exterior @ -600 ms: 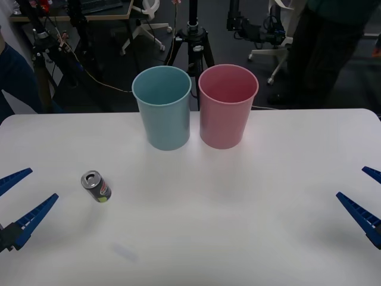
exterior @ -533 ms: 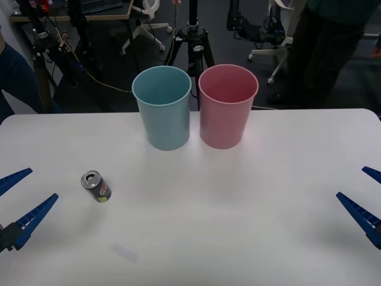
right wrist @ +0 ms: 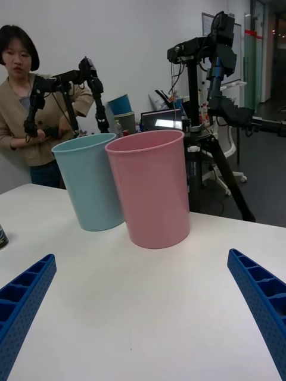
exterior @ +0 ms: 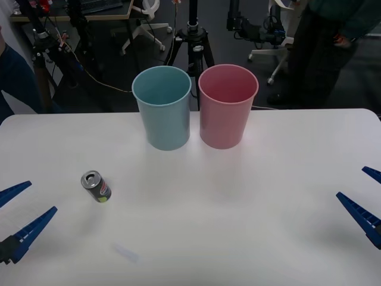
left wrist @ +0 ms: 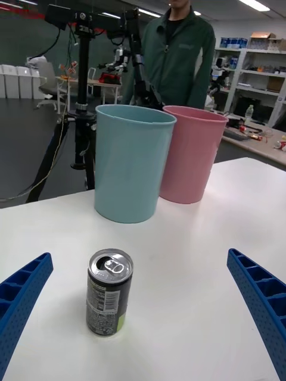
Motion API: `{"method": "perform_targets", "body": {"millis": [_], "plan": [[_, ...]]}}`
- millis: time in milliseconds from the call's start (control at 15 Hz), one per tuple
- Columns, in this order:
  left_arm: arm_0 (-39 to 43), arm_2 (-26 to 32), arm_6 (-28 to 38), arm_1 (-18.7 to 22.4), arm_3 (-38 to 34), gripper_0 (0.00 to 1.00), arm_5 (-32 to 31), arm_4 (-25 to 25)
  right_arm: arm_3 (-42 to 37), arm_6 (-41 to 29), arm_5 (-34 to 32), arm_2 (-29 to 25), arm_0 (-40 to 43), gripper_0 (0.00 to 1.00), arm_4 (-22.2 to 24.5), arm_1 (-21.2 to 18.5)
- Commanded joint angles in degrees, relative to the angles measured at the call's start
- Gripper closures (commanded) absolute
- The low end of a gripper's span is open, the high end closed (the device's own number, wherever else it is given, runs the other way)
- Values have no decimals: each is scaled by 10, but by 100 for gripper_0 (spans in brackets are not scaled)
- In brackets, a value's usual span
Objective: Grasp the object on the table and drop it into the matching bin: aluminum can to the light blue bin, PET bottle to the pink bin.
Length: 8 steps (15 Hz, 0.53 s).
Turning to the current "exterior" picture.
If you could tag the pink plastic bin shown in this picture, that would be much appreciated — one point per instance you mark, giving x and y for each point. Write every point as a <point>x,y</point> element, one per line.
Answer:
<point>226,125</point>

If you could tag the person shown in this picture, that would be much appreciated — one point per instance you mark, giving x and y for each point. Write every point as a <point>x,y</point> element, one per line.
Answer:
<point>18,77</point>
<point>315,59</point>

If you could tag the wooden desk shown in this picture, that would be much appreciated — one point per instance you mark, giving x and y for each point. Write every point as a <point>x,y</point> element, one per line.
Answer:
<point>119,12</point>

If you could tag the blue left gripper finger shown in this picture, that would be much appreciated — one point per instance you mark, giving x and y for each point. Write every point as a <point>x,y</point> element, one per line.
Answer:
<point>26,235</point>
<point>15,192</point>

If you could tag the black camera tripod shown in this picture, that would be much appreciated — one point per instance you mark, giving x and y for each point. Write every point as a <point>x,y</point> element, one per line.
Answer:
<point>40,44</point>

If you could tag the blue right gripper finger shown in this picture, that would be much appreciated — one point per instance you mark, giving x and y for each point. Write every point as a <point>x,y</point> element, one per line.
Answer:
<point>364,220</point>
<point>373,174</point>

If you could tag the black robot arm on stand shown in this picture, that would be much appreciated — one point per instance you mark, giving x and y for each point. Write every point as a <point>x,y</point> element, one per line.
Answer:
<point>235,15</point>

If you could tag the black tripod with beam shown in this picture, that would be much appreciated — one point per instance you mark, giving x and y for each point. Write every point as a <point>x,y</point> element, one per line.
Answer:
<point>193,29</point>

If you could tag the dark grey drink can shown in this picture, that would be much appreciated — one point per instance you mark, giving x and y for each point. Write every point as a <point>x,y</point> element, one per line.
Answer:
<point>96,189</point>

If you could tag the white office chair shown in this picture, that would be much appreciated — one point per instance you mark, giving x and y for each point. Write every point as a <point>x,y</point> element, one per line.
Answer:
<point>279,65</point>
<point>149,28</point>

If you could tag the pale blue plastic bin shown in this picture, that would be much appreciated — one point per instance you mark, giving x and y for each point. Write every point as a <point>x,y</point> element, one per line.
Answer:
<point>166,125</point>

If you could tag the person's hand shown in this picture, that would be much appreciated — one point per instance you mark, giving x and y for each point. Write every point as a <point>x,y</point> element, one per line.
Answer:
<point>342,41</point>

